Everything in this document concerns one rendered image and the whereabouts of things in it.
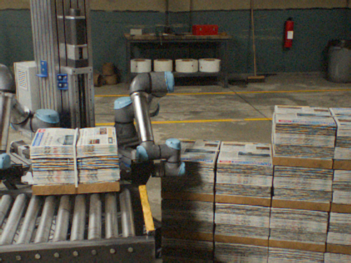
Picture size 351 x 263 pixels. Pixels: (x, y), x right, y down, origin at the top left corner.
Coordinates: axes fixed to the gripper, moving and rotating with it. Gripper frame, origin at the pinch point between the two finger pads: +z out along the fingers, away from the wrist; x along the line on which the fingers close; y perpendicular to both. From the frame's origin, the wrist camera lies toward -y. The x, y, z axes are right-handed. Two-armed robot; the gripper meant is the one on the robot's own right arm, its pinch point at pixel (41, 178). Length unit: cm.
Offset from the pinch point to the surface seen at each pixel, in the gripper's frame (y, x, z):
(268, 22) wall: 70, 665, 337
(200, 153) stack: 5, 17, 82
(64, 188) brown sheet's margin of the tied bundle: 2.6, -22.9, 13.2
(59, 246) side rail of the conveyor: -4, -66, 15
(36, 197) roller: -0.8, -23.0, 0.8
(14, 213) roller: -1.7, -37.3, -5.9
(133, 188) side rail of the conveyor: -0.9, -17.5, 43.4
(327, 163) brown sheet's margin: 7, -14, 139
